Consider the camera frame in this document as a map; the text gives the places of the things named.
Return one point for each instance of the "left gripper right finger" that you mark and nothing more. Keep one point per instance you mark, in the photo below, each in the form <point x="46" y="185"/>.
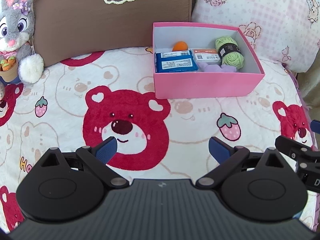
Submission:
<point x="230" y="159"/>

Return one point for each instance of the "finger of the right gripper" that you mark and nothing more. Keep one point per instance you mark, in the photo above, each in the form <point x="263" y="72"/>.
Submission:
<point x="315" y="125"/>
<point x="291" y="148"/>

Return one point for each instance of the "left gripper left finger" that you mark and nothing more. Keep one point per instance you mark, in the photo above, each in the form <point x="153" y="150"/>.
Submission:
<point x="96" y="158"/>

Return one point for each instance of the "purple plush toy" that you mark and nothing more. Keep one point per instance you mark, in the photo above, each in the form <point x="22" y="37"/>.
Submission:
<point x="215" y="68"/>

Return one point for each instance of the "clear dental floss box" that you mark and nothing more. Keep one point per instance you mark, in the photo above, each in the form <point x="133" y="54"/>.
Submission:
<point x="209" y="56"/>

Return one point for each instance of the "green yarn ball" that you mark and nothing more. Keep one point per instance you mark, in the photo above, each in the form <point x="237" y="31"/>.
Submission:
<point x="229" y="52"/>

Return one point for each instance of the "blue wet wipes pack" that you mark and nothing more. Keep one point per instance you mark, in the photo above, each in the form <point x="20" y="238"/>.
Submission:
<point x="175" y="62"/>

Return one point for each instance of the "orange makeup sponge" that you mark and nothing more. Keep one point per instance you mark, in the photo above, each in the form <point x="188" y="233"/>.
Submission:
<point x="180" y="46"/>

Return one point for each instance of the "beige satin curtain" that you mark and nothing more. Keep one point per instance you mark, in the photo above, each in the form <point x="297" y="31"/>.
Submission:
<point x="309" y="84"/>

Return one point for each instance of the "bear print blanket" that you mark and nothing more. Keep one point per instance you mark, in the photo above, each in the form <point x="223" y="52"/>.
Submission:
<point x="156" y="139"/>

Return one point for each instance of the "pink checked pillow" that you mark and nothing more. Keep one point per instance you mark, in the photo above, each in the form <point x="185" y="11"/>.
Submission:
<point x="281" y="30"/>

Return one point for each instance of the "grey bunny plush toy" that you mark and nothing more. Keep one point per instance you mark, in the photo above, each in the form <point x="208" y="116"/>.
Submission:
<point x="17" y="29"/>

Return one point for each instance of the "pink cardboard box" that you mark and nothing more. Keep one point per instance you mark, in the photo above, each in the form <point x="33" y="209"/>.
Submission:
<point x="203" y="84"/>

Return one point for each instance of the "brown embroidered pillow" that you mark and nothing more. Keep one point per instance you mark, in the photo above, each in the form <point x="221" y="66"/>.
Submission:
<point x="70" y="28"/>

